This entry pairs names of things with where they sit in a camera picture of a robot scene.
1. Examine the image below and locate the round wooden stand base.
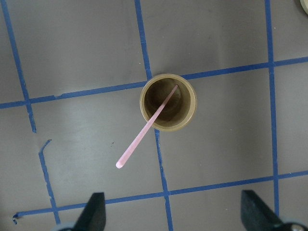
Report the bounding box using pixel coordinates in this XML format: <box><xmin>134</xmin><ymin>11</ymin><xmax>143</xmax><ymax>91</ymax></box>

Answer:
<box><xmin>298</xmin><ymin>0</ymin><xmax>308</xmax><ymax>14</ymax></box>

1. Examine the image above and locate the wooden bamboo cup holder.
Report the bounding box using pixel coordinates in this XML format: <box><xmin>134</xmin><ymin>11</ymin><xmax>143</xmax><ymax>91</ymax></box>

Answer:
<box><xmin>140</xmin><ymin>74</ymin><xmax>197</xmax><ymax>132</ymax></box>

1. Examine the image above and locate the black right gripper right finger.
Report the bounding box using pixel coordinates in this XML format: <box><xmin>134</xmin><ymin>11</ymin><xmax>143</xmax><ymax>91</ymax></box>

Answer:
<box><xmin>241</xmin><ymin>190</ymin><xmax>289</xmax><ymax>231</ymax></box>

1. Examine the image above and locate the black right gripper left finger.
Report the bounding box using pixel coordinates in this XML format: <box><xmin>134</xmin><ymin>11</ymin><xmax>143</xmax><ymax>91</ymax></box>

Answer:
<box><xmin>73</xmin><ymin>192</ymin><xmax>106</xmax><ymax>231</ymax></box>

